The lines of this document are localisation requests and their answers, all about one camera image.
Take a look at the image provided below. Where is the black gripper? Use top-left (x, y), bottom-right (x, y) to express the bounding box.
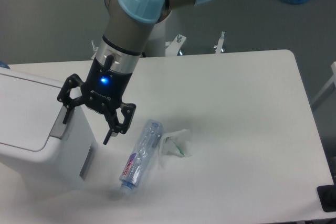
top-left (57, 58), bottom-right (137, 145)

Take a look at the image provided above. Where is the white push-button trash can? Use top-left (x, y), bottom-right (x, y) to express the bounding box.
top-left (1, 68), bottom-right (97, 189)

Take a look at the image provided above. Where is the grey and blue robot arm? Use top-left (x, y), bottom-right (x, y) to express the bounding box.
top-left (57, 0), bottom-right (211, 140)

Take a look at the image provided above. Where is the crushed clear plastic bottle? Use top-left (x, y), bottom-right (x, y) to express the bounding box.
top-left (119, 120), bottom-right (163, 197)

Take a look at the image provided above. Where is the crumpled clear plastic wrapper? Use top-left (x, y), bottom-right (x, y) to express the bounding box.
top-left (158, 129), bottom-right (193, 165)

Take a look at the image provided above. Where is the blue object at left edge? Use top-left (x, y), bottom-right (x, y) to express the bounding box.
top-left (0, 60), bottom-right (10, 69)

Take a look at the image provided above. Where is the black device at table edge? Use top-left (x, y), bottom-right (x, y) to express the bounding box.
top-left (317, 185), bottom-right (335, 212)

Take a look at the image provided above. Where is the white frame at right edge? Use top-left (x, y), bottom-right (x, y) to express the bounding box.
top-left (310, 62), bottom-right (335, 112)

